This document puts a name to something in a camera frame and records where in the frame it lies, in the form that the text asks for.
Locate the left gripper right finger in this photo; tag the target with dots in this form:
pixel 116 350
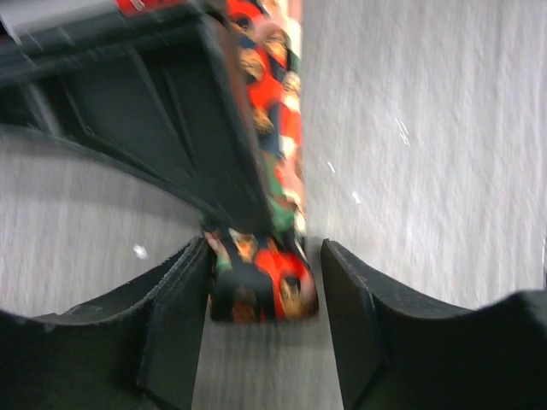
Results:
pixel 396 348

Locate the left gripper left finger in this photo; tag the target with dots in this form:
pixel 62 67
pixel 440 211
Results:
pixel 135 347

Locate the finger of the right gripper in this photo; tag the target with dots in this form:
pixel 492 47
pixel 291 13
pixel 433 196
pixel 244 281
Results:
pixel 153 89

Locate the red floral patterned tie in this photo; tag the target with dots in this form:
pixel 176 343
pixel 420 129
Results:
pixel 265 275

